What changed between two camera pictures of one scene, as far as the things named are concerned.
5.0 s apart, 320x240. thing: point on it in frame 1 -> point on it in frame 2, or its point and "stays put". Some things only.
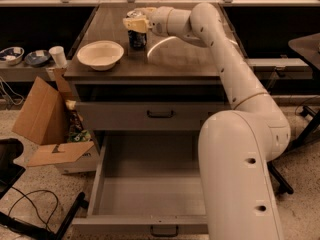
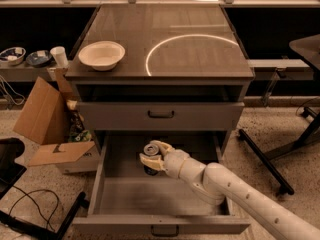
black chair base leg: (35, 230) stays put
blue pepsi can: (137, 39) -> (151, 149)
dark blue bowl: (38, 58) stays put
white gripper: (159, 21) -> (174, 163)
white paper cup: (57, 52) stays put
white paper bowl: (101, 55) stays put
